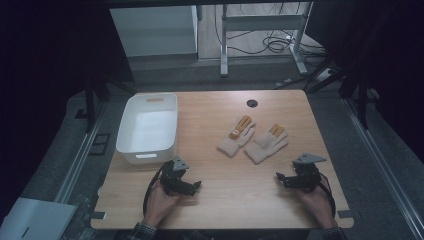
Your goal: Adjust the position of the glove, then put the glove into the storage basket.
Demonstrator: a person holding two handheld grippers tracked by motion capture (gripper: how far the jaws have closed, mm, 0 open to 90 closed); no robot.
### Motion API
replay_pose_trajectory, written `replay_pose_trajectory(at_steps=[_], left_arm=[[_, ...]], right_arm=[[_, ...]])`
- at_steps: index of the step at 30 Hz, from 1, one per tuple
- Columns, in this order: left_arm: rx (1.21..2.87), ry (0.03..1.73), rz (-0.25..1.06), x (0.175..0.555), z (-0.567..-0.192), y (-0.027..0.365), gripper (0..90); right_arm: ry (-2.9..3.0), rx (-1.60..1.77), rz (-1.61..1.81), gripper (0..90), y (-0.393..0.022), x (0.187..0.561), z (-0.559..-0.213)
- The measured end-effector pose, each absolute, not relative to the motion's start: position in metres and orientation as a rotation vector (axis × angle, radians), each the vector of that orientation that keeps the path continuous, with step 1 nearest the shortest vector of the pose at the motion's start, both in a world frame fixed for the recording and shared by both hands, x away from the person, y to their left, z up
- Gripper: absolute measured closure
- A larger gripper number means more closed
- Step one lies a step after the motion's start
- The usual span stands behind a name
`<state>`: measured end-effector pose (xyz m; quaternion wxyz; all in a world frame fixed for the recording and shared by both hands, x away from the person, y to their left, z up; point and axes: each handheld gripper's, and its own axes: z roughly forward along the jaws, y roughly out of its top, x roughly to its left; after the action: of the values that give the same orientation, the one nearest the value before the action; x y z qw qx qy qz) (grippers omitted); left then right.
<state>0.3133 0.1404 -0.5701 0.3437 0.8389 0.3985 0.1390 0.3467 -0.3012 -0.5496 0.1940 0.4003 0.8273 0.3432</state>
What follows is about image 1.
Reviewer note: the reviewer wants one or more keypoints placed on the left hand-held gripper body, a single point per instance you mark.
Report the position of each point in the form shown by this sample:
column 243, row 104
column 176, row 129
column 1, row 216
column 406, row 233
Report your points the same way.
column 173, row 181

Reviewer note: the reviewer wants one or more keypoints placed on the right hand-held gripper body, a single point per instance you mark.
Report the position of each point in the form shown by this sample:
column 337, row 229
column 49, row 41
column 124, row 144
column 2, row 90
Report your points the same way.
column 305, row 176

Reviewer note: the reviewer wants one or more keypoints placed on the person's left hand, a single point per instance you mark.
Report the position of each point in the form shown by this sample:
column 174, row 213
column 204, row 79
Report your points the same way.
column 160, row 205

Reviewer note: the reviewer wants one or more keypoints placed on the person's right hand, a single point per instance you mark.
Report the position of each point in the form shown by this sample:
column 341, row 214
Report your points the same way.
column 316, row 206

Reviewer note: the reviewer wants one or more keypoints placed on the beige yellow knit glove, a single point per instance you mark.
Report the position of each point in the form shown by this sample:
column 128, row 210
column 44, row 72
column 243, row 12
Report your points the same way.
column 266, row 145

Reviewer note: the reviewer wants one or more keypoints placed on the white plastic bin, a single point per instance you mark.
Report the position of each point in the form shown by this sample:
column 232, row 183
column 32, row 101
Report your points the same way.
column 146, row 131

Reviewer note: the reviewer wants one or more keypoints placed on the beige glove with brown label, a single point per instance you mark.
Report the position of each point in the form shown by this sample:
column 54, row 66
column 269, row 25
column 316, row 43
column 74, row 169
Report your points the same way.
column 235, row 138

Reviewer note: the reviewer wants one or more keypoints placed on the black round table grommet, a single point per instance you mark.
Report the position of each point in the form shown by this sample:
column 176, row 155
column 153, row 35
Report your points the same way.
column 252, row 103

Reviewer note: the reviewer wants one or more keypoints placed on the black metal stand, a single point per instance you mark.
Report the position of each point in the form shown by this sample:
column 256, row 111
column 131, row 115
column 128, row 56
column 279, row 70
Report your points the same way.
column 90, row 103
column 361, row 100

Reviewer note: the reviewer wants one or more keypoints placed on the white power strip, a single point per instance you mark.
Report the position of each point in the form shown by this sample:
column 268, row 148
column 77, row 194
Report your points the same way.
column 323, row 75

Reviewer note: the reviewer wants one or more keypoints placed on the white flat box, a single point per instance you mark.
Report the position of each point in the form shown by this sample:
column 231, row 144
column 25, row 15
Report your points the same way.
column 35, row 218

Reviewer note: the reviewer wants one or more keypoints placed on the white cabinet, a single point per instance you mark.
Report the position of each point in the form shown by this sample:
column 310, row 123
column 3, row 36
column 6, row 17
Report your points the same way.
column 153, row 30

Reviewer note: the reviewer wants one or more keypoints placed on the metal floor rail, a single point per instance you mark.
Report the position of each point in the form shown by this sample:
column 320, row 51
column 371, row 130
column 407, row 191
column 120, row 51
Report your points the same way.
column 383, row 166
column 78, row 160

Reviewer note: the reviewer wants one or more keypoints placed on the grey metal desk frame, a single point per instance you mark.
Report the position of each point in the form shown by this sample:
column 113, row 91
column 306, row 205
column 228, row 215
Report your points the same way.
column 263, row 22

